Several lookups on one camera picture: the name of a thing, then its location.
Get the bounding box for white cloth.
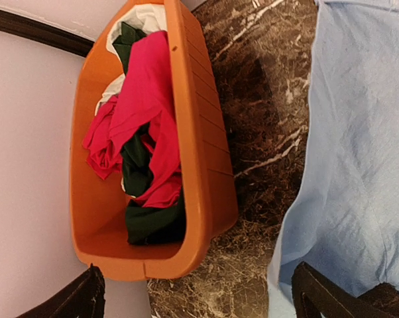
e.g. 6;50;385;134
95;3;168;112

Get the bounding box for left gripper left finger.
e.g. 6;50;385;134
18;264;105;318

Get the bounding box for light blue shirt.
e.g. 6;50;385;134
267;1;399;317

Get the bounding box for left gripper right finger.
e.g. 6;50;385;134
292;262;399;318

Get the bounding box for black left frame pole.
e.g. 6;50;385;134
0;9;94;58

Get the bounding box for dark green cloth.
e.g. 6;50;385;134
110;23;186;245

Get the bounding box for red cloth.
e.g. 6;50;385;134
83;30;182;209

